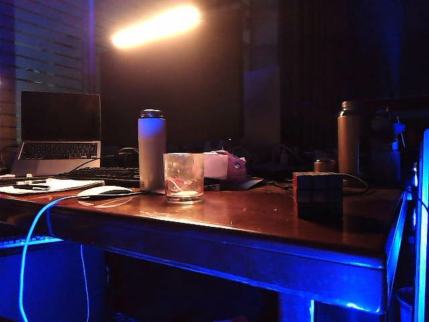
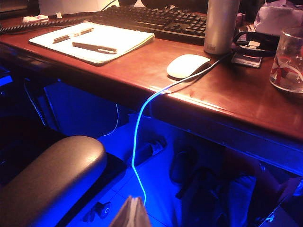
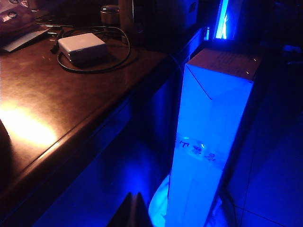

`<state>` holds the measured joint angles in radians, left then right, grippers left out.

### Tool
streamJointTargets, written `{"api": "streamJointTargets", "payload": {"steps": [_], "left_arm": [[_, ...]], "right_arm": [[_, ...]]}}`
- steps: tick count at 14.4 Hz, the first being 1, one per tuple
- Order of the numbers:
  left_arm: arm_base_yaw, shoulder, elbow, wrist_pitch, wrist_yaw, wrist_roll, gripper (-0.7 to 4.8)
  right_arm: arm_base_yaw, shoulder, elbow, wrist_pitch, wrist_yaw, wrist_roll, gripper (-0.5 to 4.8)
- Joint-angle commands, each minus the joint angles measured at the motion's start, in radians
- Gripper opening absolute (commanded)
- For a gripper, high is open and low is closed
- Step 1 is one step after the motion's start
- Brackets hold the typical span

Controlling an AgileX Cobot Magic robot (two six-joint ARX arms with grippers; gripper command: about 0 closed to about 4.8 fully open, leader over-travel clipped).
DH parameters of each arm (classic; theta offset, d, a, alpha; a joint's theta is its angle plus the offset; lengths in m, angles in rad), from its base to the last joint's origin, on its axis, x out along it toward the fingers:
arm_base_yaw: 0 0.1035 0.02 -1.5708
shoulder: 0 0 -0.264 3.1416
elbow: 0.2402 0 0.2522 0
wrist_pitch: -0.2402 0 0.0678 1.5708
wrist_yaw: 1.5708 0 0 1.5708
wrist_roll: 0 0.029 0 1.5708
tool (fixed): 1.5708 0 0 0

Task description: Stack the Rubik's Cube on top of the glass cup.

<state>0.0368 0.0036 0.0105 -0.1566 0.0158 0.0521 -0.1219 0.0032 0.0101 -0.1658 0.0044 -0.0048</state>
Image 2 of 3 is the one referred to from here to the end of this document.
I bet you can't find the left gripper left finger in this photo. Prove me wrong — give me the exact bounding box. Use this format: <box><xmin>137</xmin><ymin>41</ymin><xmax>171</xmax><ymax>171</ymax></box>
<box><xmin>108</xmin><ymin>195</ymin><xmax>137</xmax><ymax>227</ymax></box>

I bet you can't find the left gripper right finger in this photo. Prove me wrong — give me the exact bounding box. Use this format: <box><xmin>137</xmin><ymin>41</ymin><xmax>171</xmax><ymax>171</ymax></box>
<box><xmin>132</xmin><ymin>198</ymin><xmax>152</xmax><ymax>227</ymax></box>

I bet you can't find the clear glass cup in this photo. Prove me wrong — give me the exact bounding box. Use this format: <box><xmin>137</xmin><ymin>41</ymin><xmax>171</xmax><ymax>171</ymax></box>
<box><xmin>269</xmin><ymin>26</ymin><xmax>303</xmax><ymax>93</ymax></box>

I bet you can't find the black chair caster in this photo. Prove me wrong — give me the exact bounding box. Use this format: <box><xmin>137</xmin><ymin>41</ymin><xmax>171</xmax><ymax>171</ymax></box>
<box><xmin>89</xmin><ymin>201</ymin><xmax>112</xmax><ymax>221</ymax></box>
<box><xmin>142</xmin><ymin>139</ymin><xmax>168</xmax><ymax>162</ymax></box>

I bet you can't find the black chair armrest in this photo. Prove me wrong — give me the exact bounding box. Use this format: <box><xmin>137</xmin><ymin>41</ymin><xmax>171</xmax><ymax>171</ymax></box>
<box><xmin>0</xmin><ymin>135</ymin><xmax>107</xmax><ymax>227</ymax></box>

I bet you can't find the white computer mouse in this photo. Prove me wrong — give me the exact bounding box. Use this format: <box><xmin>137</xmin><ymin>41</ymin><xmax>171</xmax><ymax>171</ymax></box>
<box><xmin>166</xmin><ymin>54</ymin><xmax>211</xmax><ymax>79</ymax></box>

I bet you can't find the white paper notepad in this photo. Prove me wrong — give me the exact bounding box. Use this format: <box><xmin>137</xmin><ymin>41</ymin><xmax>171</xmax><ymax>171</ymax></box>
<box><xmin>28</xmin><ymin>21</ymin><xmax>156</xmax><ymax>67</ymax></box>

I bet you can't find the black pen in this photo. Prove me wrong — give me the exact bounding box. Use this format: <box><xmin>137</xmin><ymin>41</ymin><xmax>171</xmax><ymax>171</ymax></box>
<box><xmin>71</xmin><ymin>42</ymin><xmax>118</xmax><ymax>55</ymax></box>

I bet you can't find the silver pen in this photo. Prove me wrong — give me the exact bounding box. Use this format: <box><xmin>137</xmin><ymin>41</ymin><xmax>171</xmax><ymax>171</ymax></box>
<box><xmin>53</xmin><ymin>27</ymin><xmax>95</xmax><ymax>44</ymax></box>

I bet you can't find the small dark printed box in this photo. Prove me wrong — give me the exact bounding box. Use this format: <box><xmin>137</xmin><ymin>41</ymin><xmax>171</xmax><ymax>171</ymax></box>
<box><xmin>231</xmin><ymin>53</ymin><xmax>263</xmax><ymax>69</ymax></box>

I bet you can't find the black computer keyboard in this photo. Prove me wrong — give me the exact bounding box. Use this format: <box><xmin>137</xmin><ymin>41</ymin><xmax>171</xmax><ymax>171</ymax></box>
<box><xmin>91</xmin><ymin>5</ymin><xmax>208</xmax><ymax>45</ymax></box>

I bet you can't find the silver metal thermos bottle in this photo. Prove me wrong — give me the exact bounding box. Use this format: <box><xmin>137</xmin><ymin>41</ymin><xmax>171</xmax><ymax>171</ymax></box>
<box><xmin>203</xmin><ymin>0</ymin><xmax>241</xmax><ymax>55</ymax></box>

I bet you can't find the crumpled white tissue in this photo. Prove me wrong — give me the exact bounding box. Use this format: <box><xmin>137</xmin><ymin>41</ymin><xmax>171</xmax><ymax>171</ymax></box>
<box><xmin>22</xmin><ymin>14</ymin><xmax>50</xmax><ymax>24</ymax></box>

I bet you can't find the white tissue pack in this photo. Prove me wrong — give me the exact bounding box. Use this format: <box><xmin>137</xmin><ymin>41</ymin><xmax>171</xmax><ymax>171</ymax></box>
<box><xmin>253</xmin><ymin>2</ymin><xmax>303</xmax><ymax>36</ymax></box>

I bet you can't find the white mouse cable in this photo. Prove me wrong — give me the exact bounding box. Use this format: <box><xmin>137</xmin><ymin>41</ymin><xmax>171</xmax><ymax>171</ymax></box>
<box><xmin>131</xmin><ymin>53</ymin><xmax>234</xmax><ymax>206</ymax></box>

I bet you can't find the thin white cable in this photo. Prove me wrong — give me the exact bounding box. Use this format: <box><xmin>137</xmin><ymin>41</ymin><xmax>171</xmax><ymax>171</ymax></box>
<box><xmin>101</xmin><ymin>104</ymin><xmax>119</xmax><ymax>138</ymax></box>

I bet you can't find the black strap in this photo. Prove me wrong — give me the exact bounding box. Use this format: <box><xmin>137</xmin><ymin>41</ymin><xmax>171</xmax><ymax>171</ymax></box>
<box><xmin>233</xmin><ymin>30</ymin><xmax>281</xmax><ymax>59</ymax></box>

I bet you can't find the black coiled cable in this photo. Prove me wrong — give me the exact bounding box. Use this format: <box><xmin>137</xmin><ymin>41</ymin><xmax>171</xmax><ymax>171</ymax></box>
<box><xmin>0</xmin><ymin>16</ymin><xmax>100</xmax><ymax>35</ymax></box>

